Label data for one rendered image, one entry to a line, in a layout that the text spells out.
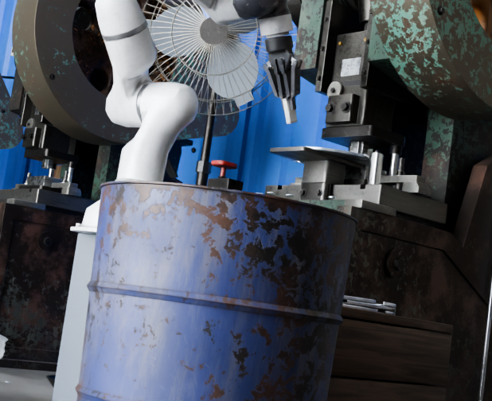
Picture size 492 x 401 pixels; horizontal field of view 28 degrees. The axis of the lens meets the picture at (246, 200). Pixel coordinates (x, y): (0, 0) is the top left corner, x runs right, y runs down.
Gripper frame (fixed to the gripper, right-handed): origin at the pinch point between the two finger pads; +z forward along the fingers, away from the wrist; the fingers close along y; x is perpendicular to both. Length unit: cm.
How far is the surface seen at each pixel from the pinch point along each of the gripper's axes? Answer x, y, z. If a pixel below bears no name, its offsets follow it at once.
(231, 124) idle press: 95, -126, 17
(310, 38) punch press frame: 27.5, -13.2, -17.3
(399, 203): 11.8, 23.2, 29.0
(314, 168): 5.5, 0.6, 17.6
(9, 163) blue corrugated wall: 150, -411, 43
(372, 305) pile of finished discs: -51, 62, 33
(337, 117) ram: 18.2, 0.5, 5.5
